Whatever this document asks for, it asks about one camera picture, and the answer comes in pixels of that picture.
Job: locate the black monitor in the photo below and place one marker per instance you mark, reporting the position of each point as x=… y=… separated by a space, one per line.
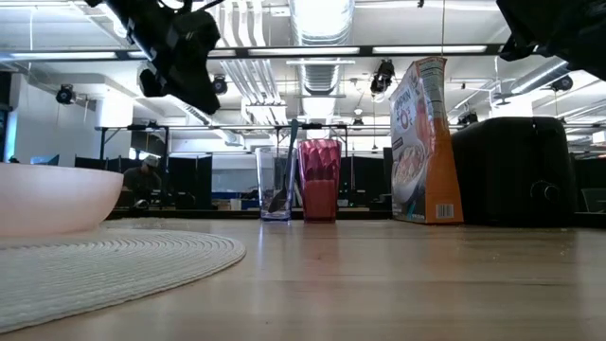
x=47 y=160

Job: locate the white round woven placemat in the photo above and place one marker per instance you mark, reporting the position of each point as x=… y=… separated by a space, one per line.
x=94 y=270

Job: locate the orange cereal box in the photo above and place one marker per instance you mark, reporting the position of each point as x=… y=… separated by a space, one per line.
x=440 y=166

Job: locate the clear drinking glass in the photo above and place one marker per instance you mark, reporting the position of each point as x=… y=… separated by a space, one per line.
x=265 y=189

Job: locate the black toaster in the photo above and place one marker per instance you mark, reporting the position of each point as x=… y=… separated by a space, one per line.
x=511 y=170

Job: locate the silver ventilation duct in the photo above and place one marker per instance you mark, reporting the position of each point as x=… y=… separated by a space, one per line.
x=322 y=76

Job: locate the pale pink bowl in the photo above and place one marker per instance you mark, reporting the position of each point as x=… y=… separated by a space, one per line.
x=47 y=199

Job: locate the black ceiling spotlight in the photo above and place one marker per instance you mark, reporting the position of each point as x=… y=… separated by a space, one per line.
x=562 y=83
x=65 y=94
x=219 y=85
x=468 y=118
x=382 y=76

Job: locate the black overhead frame bar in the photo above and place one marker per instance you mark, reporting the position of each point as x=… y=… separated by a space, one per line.
x=365 y=50

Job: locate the red faceted plastic tumbler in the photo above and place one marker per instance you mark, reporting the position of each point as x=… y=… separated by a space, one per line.
x=319 y=189

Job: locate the person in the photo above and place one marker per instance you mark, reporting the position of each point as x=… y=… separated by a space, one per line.
x=142 y=182

